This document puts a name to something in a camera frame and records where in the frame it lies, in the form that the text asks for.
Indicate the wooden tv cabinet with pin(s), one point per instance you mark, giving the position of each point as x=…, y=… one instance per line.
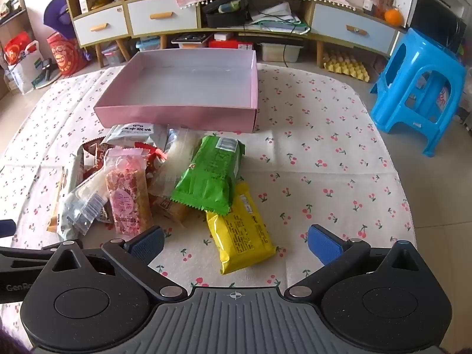
x=162, y=5

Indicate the brown orange snack packet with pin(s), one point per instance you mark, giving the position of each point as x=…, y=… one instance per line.
x=171, y=208

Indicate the red snack packet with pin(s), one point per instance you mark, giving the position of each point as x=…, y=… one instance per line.
x=92, y=156

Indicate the black bag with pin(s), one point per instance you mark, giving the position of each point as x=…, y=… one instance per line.
x=225, y=13

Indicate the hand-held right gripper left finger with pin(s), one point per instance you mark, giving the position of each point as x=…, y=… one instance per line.
x=147, y=242

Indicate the red white shopping bag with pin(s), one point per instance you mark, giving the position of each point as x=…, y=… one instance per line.
x=22, y=62

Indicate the black appliance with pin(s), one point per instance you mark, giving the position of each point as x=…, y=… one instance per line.
x=437, y=18

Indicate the yellow snack packet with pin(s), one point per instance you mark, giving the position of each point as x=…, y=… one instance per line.
x=239, y=236

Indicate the orange fruit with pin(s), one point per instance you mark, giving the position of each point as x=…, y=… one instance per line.
x=393, y=17

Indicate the stack of papers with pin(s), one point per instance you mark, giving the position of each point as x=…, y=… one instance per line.
x=276, y=18

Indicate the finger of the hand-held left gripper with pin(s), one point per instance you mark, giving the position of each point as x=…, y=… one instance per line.
x=22, y=256
x=5, y=228

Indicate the white printed snack packet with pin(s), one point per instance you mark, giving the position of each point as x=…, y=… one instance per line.
x=136, y=132

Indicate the clear packet white rice cake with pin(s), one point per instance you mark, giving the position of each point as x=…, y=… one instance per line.
x=84, y=206
x=173, y=166

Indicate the blue plastic stool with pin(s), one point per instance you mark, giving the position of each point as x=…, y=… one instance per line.
x=424, y=81

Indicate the pink cardboard box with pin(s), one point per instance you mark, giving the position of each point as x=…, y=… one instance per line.
x=184, y=77

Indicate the red printed bag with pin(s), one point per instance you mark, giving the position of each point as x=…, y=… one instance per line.
x=64, y=57

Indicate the green snack packet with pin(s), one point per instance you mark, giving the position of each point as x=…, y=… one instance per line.
x=210, y=177

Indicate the purple object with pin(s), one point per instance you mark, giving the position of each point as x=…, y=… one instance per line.
x=57, y=16

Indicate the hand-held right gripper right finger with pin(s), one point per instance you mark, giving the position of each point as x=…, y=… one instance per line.
x=323, y=244

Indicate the yellow egg tray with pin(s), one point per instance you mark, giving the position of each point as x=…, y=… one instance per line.
x=346, y=67

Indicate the clear storage box blue lid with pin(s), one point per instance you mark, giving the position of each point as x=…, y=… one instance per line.
x=147, y=45

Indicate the beige snack packet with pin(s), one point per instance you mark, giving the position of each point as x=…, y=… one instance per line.
x=68, y=177

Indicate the cherry print tablecloth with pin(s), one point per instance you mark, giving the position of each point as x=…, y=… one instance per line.
x=324, y=147

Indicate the pink cereal bar clear wrapper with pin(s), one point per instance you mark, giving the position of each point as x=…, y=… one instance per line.
x=127, y=195

